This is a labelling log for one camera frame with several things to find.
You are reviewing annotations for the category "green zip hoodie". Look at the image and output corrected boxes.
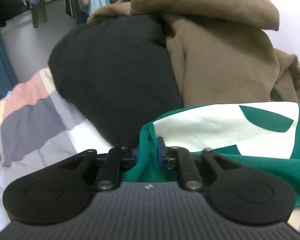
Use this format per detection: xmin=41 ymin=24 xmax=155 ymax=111
xmin=123 ymin=102 xmax=300 ymax=207

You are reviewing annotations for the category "patchwork bed sheet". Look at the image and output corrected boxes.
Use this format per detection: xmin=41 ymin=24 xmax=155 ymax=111
xmin=0 ymin=68 xmax=112 ymax=232

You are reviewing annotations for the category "black padded jacket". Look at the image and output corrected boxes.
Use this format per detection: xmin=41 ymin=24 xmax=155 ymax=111
xmin=48 ymin=14 xmax=183 ymax=147

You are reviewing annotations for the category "brown hooded coat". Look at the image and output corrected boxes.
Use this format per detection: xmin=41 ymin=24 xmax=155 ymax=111
xmin=87 ymin=0 xmax=300 ymax=107

